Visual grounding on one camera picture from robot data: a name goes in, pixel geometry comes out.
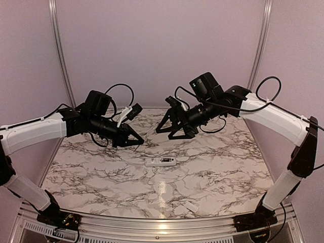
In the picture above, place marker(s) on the left aluminium frame post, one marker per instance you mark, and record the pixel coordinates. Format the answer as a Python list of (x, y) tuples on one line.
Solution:
[(59, 48)]

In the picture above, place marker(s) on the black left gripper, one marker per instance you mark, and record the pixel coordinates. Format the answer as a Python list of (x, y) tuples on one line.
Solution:
[(121, 138)]

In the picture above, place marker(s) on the right aluminium frame post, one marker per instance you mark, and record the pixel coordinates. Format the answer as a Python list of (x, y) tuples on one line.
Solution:
[(265, 24)]

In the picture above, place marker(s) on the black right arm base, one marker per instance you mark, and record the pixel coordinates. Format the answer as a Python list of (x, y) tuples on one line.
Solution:
[(261, 217)]

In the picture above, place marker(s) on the aluminium frame post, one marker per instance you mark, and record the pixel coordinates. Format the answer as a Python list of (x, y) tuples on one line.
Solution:
[(265, 24), (59, 48)]

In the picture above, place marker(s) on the white remote control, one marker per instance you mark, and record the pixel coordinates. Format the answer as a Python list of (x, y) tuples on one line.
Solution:
[(160, 162)]

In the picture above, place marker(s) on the clear handle tester screwdriver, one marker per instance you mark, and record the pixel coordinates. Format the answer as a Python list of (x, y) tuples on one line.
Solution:
[(148, 133)]

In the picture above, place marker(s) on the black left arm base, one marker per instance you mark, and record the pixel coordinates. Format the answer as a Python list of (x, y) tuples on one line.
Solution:
[(52, 215)]

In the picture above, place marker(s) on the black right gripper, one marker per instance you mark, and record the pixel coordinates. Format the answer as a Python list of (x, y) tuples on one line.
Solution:
[(189, 128)]

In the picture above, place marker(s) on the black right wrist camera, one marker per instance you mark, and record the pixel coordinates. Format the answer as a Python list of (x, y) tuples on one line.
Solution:
[(174, 103)]

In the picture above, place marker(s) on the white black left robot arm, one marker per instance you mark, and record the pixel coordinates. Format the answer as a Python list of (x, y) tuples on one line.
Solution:
[(88, 117)]

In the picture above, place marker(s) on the white battery cover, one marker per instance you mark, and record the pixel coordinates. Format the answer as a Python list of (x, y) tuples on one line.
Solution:
[(190, 206)]

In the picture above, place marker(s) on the aluminium front frame rail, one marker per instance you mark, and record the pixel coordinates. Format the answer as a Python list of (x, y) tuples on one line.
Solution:
[(98, 228)]

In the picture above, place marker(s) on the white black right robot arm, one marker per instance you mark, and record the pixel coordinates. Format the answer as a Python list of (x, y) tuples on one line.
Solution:
[(241, 102)]

